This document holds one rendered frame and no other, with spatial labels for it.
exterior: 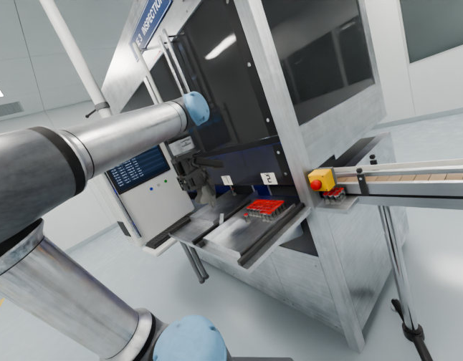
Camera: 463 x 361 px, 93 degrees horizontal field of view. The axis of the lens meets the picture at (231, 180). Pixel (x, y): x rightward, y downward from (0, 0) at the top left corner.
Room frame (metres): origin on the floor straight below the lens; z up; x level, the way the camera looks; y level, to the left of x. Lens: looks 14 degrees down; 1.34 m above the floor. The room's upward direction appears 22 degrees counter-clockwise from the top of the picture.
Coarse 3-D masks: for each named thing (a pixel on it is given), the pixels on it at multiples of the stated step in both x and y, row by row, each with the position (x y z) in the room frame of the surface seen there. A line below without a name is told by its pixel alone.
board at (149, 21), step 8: (152, 0) 1.27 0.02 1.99; (160, 0) 1.22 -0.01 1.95; (168, 0) 1.17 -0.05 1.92; (144, 8) 1.35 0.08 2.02; (152, 8) 1.29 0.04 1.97; (160, 8) 1.24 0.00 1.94; (168, 8) 1.19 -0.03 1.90; (144, 16) 1.38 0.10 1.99; (152, 16) 1.32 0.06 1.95; (160, 16) 1.26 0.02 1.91; (136, 24) 1.48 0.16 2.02; (144, 24) 1.41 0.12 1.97; (152, 24) 1.34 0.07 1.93; (136, 32) 1.51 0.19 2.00; (144, 32) 1.44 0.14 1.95; (152, 32) 1.37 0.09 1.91; (136, 40) 1.54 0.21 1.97; (144, 40) 1.47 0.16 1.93; (136, 56) 1.62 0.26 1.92
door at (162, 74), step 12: (168, 48) 1.32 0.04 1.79; (180, 60) 1.28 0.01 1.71; (156, 72) 1.52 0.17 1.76; (168, 72) 1.40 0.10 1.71; (156, 84) 1.57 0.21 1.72; (168, 84) 1.45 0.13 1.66; (192, 84) 1.26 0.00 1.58; (168, 96) 1.50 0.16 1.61; (180, 96) 1.39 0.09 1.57; (192, 132) 1.42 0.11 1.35; (204, 132) 1.32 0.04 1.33; (204, 144) 1.36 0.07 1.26; (216, 144) 1.26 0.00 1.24
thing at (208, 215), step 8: (256, 192) 1.21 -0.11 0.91; (216, 200) 1.36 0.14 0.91; (224, 200) 1.37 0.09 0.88; (232, 200) 1.31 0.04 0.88; (240, 200) 1.25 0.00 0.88; (208, 208) 1.31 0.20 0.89; (216, 208) 1.27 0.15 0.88; (224, 208) 1.22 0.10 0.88; (232, 208) 1.10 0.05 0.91; (192, 216) 1.21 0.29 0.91; (200, 216) 1.25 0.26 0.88; (208, 216) 1.20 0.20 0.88; (216, 216) 1.15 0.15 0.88; (224, 216) 1.07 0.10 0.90; (208, 224) 1.07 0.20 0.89
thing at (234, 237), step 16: (288, 208) 0.84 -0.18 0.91; (224, 224) 0.96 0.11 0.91; (240, 224) 0.95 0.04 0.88; (256, 224) 0.89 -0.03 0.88; (272, 224) 0.78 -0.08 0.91; (208, 240) 0.86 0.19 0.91; (224, 240) 0.86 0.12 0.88; (240, 240) 0.81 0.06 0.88; (256, 240) 0.73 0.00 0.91; (240, 256) 0.68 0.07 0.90
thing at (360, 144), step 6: (366, 138) 1.50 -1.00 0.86; (372, 138) 1.45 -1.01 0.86; (354, 144) 1.49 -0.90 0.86; (360, 144) 1.44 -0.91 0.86; (366, 144) 1.39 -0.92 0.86; (348, 150) 1.41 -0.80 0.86; (354, 150) 1.36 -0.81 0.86; (360, 150) 1.32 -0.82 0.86; (342, 156) 1.35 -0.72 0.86; (348, 156) 1.30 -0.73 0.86; (354, 156) 1.27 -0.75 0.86; (324, 162) 1.38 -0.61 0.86; (330, 162) 1.33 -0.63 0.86; (336, 162) 1.29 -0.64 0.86; (342, 162) 1.25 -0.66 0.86; (348, 162) 1.21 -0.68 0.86; (192, 198) 1.79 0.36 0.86
